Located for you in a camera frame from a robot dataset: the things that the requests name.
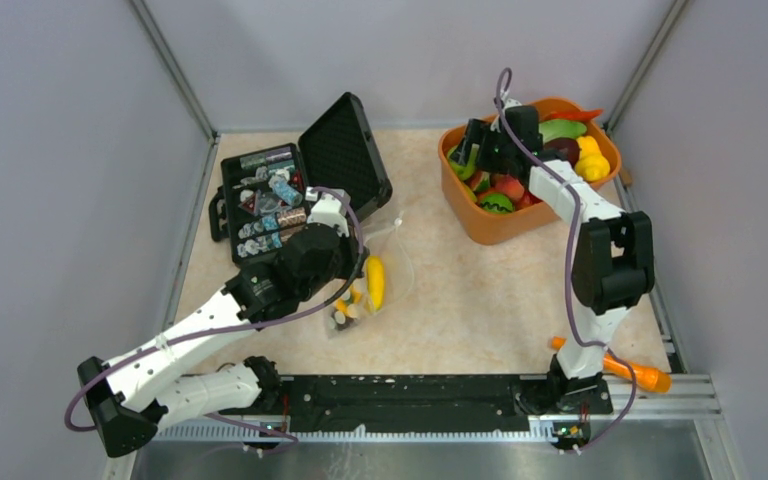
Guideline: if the black open case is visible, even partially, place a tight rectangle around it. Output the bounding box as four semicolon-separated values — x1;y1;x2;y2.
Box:
208;92;393;265

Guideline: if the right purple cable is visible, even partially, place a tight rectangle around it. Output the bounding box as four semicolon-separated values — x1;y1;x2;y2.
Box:
493;67;638;453

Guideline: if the red chili toy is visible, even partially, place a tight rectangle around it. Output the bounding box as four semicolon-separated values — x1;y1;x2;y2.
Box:
544;109;603;123

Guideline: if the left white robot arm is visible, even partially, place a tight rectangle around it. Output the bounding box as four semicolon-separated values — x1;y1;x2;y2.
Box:
64;187;368;458

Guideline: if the green white cabbage toy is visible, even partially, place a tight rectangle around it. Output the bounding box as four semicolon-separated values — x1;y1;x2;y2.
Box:
538;119;587;143

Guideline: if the yellow pear toy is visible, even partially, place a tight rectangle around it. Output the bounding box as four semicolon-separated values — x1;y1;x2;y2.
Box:
574;135;611;183

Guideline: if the orange carrot toy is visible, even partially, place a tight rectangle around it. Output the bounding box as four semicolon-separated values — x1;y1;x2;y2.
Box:
549;336;672;394

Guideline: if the purple cable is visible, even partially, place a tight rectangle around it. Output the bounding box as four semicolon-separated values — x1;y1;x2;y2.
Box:
493;67;638;453
63;186;367;457

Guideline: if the dark purple fruit toy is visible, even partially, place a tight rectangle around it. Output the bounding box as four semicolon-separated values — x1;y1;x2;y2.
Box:
544;137;580;166

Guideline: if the yellow banana toy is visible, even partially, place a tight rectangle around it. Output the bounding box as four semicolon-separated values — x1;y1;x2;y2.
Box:
366;255;386;312

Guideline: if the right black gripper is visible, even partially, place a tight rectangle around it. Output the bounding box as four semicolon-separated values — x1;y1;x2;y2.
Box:
449;120;515;176

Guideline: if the green watermelon ball toy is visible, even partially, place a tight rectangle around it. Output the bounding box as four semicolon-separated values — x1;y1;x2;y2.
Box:
477;192;515;214

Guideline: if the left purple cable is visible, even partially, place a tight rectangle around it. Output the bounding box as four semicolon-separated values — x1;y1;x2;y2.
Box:
63;186;367;457

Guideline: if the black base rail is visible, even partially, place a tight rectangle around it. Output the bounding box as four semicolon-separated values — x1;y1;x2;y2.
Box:
226;374;614;434

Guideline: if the green apple toy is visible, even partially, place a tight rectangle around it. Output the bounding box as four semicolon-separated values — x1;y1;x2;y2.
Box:
447;147;477;181

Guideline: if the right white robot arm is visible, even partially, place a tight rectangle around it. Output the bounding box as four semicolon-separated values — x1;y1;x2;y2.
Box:
439;99;655;414

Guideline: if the orange plastic basket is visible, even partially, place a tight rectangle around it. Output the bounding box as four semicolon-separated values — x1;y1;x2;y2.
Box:
438;97;622;245

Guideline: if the clear dotted zip bag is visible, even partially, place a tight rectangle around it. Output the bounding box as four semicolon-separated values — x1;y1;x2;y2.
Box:
325;211;415;338

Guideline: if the yellow bell pepper toy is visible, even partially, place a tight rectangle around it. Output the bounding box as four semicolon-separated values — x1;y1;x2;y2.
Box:
331;286;370;330

